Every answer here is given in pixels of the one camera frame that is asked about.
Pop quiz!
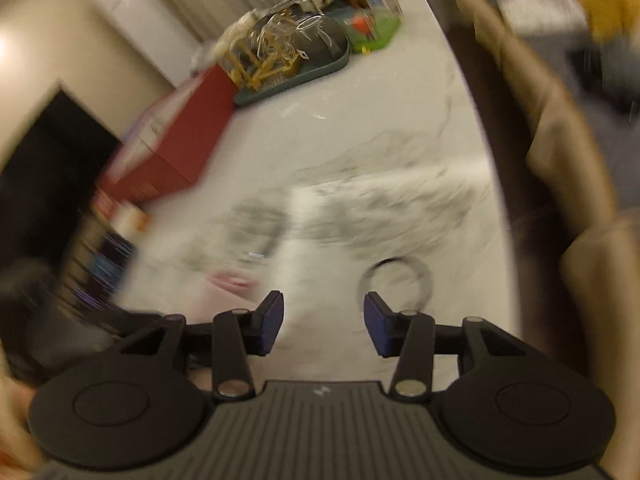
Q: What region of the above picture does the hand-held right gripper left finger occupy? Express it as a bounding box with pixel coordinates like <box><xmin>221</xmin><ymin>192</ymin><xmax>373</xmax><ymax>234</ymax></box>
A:
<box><xmin>120</xmin><ymin>289</ymin><xmax>286</xmax><ymax>402</ymax></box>

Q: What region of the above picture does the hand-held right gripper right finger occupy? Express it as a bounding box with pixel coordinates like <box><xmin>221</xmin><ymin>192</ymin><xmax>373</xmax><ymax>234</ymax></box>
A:
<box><xmin>363</xmin><ymin>291</ymin><xmax>526</xmax><ymax>403</ymax></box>

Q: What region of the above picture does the white shopping bag red print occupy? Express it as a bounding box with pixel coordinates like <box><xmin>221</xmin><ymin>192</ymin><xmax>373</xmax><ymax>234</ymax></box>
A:
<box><xmin>205</xmin><ymin>260</ymin><xmax>286</xmax><ymax>346</ymax></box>

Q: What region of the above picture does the stack of books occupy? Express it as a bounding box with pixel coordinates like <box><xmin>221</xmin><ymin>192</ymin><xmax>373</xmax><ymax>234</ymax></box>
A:
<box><xmin>87</xmin><ymin>187</ymin><xmax>151</xmax><ymax>241</ymax></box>

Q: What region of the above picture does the black television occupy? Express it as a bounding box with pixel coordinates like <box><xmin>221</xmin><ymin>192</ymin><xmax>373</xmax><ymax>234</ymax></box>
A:
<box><xmin>0</xmin><ymin>85</ymin><xmax>123</xmax><ymax>271</ymax></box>

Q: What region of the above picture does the red cardboard box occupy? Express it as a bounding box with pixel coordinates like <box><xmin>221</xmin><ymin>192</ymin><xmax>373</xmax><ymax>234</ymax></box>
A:
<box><xmin>97</xmin><ymin>65</ymin><xmax>240</xmax><ymax>206</ymax></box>

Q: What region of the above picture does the beige sofa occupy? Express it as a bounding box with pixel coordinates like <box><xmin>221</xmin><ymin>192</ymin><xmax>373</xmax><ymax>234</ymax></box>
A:
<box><xmin>450</xmin><ymin>0</ymin><xmax>640</xmax><ymax>401</ymax></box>

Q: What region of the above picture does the green plastic tray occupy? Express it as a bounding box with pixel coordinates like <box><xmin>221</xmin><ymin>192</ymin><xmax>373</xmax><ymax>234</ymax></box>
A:
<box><xmin>232</xmin><ymin>15</ymin><xmax>351</xmax><ymax>107</ymax></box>

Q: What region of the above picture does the green toy with orange figure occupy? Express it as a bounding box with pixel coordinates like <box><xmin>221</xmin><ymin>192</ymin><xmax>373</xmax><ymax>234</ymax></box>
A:
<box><xmin>345</xmin><ymin>10</ymin><xmax>403</xmax><ymax>55</ymax></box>

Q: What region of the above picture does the black ring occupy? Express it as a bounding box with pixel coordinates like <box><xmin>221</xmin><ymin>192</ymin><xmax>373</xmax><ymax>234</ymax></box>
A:
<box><xmin>360</xmin><ymin>257</ymin><xmax>433</xmax><ymax>311</ymax></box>

